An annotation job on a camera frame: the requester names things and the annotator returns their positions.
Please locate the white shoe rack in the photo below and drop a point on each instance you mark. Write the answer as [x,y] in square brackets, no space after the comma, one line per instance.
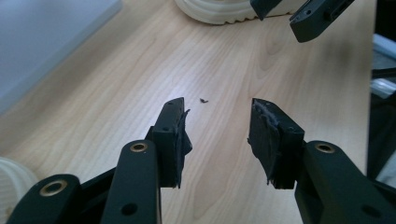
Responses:
[40,40]

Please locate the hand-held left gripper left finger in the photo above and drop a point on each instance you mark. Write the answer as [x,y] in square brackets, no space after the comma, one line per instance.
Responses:
[169,140]

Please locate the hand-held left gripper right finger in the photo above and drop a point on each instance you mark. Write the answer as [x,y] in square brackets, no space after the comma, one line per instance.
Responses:
[277,149]

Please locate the small dark crumb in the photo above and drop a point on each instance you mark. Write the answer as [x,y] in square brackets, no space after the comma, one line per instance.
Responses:
[204,100]

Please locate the cream slipper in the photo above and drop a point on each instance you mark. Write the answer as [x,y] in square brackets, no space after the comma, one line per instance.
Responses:
[211,12]
[12,183]

